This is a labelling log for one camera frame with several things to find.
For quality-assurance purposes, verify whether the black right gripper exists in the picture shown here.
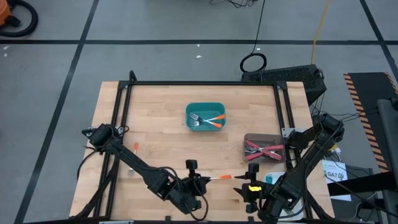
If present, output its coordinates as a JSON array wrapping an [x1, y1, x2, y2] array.
[[233, 163, 276, 214]]

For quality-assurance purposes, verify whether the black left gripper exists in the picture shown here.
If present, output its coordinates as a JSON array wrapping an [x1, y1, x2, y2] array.
[[169, 159, 213, 215]]

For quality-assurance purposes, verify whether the red handled metal fork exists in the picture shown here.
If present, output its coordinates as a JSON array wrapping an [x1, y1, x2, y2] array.
[[261, 149, 283, 161], [244, 139, 268, 153], [254, 144, 285, 154], [244, 148, 268, 161]]

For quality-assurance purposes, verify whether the white plastic bin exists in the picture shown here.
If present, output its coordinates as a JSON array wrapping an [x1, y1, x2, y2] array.
[[263, 172, 304, 222]]

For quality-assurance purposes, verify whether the grey translucent plastic bin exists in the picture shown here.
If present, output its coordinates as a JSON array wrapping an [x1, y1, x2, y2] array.
[[243, 133, 287, 165]]

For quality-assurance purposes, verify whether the teal plastic bin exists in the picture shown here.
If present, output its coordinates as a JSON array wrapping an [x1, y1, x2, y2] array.
[[185, 101, 226, 132]]

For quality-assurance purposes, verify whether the white paper sheet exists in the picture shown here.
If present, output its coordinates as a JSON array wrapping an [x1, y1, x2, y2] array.
[[322, 160, 352, 202]]

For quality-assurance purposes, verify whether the black computer tower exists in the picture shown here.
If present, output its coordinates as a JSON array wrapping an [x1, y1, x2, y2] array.
[[240, 63, 328, 106]]

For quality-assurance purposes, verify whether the black metal beam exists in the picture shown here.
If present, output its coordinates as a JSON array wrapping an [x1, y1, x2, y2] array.
[[326, 172, 398, 197]]

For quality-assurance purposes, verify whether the black yellow striped ramp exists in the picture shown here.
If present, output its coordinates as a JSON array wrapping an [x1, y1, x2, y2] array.
[[343, 72, 398, 174]]

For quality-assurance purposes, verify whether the orange vacuum cleaner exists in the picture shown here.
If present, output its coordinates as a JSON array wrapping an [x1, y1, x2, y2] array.
[[0, 0, 12, 27]]

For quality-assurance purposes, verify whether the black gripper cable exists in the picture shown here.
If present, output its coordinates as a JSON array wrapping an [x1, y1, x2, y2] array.
[[161, 167, 210, 222]]

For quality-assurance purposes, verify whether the yellow cable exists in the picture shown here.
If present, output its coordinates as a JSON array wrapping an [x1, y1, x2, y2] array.
[[310, 0, 332, 65]]

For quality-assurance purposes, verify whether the black cable bundle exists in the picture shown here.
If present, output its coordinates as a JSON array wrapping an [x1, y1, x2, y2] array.
[[210, 0, 259, 9]]

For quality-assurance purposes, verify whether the black vacuum hose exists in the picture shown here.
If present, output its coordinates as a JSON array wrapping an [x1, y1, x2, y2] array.
[[0, 0, 39, 39]]

